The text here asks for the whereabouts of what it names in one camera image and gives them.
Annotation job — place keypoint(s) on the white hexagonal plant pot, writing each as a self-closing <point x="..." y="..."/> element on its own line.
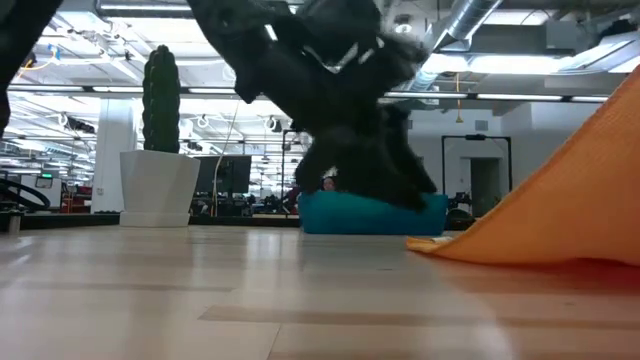
<point x="155" y="185"/>

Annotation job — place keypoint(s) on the person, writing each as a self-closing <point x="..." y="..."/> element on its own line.
<point x="328" y="184"/>

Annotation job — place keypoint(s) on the blue plastic bin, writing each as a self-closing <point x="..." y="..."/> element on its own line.
<point x="350" y="215"/>

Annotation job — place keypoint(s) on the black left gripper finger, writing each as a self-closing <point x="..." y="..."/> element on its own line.
<point x="415" y="175"/>
<point x="310" y="172"/>

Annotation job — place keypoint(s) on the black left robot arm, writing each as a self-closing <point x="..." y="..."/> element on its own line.
<point x="280" y="65"/>

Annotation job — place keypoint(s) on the black monitor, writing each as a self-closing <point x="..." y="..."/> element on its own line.
<point x="230" y="172"/>

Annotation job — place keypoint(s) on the yellow hanging pendant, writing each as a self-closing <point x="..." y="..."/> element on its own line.
<point x="458" y="117"/>

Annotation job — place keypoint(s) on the orange microfiber towel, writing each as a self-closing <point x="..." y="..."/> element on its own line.
<point x="575" y="210"/>

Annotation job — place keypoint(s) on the green cactus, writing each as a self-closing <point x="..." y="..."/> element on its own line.
<point x="161" y="100"/>

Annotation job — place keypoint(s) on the black round chair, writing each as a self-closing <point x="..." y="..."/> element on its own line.
<point x="457" y="220"/>

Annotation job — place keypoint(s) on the black ceiling fixture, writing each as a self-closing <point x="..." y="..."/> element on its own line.
<point x="31" y="60"/>

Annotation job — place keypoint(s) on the red tool cart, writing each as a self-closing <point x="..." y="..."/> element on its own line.
<point x="77" y="197"/>

